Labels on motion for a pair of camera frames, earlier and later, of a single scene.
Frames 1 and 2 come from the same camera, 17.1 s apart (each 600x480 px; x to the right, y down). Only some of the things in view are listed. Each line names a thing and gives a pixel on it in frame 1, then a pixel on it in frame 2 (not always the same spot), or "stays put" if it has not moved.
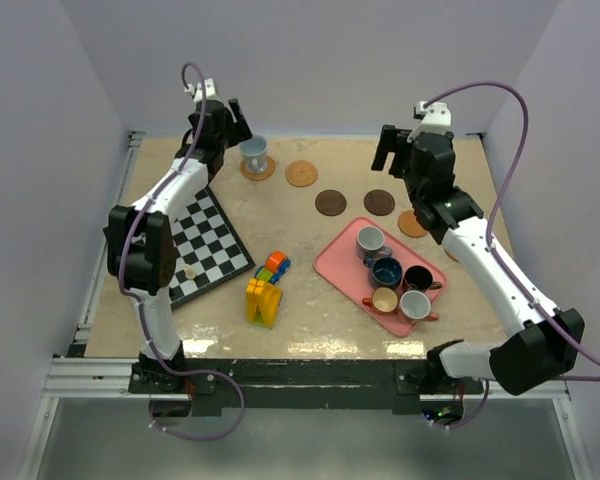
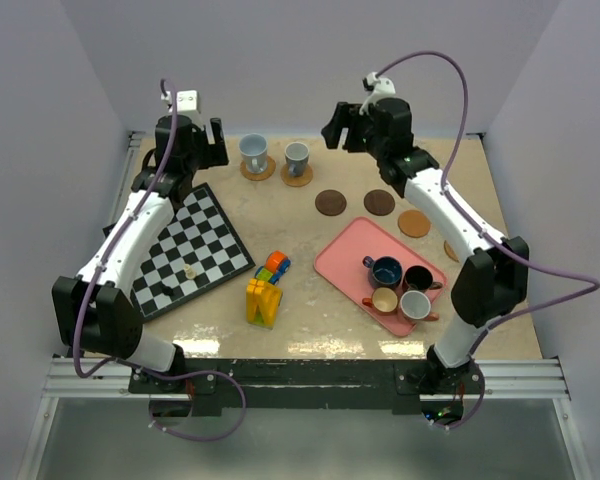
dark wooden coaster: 379,202 stays put
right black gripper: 390,142 to 332,131
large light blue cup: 255,152 stays put
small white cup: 370,242 to 296,156
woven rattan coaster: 258,176 stays put
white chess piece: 190,272 stays put
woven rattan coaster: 409,225 stays put
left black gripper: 241,125 to 215,154
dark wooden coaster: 330,202 stays put
